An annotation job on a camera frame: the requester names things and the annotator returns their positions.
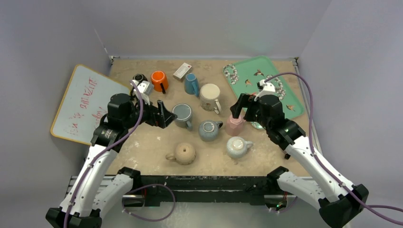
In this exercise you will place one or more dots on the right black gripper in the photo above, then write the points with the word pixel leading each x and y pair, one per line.
pixel 248 106

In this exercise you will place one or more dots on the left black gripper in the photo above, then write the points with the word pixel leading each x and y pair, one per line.
pixel 155 118

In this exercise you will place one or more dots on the grey mug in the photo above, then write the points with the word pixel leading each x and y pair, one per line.
pixel 184 116

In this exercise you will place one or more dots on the tan brown round mug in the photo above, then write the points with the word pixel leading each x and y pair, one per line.
pixel 184 154

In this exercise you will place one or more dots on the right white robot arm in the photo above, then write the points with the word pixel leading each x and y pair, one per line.
pixel 334 196

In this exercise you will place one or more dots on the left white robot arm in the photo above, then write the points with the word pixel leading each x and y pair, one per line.
pixel 85 206

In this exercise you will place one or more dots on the pink faceted mug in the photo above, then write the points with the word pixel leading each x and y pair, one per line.
pixel 234 126

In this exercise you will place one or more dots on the pale speckled mug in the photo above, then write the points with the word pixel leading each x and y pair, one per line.
pixel 237 147

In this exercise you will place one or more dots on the orange mug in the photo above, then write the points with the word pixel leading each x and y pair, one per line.
pixel 159 81

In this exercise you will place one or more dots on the blue-grey round mug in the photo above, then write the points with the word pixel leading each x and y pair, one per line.
pixel 209 130

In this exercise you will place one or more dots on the cream white mug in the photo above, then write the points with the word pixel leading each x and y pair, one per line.
pixel 209 98

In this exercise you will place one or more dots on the blue mug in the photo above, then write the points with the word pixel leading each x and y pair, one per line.
pixel 191 85

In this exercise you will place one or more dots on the green floral tray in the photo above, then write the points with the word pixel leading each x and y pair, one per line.
pixel 244 75

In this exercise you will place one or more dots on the white red small box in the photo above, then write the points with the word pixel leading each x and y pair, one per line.
pixel 182 71

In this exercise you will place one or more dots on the whiteboard with red writing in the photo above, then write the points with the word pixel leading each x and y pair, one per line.
pixel 83 104

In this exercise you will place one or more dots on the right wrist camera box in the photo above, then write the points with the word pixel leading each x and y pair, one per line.
pixel 265 88

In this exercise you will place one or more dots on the mauve mug with black handle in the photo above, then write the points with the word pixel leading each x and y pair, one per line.
pixel 287 156

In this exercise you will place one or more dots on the black base frame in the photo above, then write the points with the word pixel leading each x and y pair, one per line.
pixel 255 190

